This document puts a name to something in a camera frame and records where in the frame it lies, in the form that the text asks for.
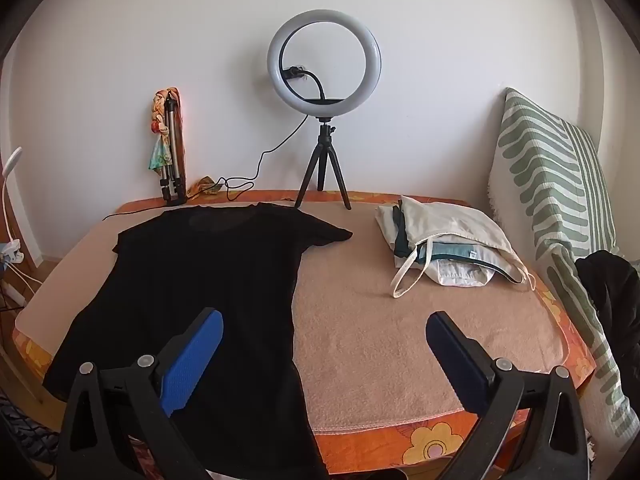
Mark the yellow patterned cloth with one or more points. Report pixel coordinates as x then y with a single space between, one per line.
202 185

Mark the colourful scarf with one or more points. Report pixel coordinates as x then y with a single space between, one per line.
161 155

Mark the black t-shirt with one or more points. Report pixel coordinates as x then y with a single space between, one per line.
200 270

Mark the black mini tripod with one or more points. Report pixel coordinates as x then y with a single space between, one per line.
325 145

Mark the black garment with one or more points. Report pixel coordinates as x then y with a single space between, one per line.
610 285

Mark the white power strip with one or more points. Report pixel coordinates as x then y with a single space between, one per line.
12 252

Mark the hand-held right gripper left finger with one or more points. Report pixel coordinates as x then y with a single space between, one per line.
192 360

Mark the silver folded tripod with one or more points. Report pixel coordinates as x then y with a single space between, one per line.
170 135

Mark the white folded garment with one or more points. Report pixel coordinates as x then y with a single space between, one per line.
460 272

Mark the teal folded garment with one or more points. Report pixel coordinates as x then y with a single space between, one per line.
450 251

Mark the black tire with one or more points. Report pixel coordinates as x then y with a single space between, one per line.
20 435

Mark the white desk lamp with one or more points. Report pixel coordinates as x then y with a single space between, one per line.
14 157

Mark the green striped cushion cover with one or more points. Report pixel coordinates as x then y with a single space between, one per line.
545 170

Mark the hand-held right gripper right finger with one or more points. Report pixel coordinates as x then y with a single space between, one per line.
457 360

